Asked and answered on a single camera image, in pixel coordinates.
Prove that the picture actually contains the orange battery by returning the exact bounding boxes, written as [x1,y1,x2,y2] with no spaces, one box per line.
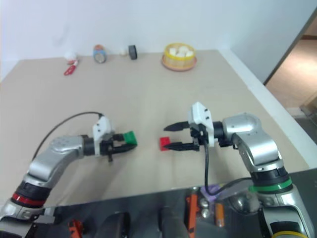
[214,202,225,228]

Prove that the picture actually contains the red cube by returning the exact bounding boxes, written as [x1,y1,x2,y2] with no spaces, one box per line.
[159,136,172,151]

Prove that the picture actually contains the purple object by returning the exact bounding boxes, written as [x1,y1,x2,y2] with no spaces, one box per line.
[200,184,224,202]

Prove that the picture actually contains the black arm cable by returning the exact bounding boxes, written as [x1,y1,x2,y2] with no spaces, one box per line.
[203,141,253,197]
[32,112,105,160]

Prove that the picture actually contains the red plastic scissors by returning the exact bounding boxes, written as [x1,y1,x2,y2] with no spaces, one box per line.
[63,59,80,76]

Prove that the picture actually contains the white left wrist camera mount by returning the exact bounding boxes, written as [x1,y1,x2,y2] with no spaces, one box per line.
[92,116,116,157]

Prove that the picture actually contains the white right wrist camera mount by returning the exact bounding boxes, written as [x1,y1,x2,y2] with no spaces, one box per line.
[187,101,219,147]

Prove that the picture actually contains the blue orange can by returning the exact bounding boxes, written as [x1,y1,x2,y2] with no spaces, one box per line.
[93,44,108,64]

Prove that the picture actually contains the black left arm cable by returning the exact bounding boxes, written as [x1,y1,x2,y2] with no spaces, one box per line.
[32,112,105,160]

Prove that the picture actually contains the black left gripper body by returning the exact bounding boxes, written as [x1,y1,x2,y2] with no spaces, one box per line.
[100,133,117,163]

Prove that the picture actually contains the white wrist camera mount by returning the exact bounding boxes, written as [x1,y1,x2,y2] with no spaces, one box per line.
[187,101,219,147]
[92,116,116,157]

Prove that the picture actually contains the orange black tool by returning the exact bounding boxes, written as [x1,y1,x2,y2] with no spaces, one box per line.
[67,219,84,238]
[185,192,202,237]

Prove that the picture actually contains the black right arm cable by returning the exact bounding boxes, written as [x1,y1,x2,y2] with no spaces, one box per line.
[203,141,253,197]

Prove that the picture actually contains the yellow plastic basket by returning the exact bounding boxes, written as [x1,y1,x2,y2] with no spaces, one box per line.
[163,42,197,69]

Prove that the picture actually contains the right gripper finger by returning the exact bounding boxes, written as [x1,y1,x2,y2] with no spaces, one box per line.
[164,141,195,152]
[163,120,191,132]

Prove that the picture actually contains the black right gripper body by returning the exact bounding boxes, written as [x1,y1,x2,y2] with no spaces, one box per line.
[189,123,209,153]

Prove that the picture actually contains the green cube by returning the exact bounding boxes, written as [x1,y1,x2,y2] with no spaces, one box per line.
[122,130,138,146]

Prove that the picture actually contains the small white ball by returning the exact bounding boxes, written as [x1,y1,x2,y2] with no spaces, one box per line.
[64,50,78,61]

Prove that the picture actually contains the black tape roll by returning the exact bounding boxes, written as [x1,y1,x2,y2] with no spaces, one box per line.
[127,44,139,60]

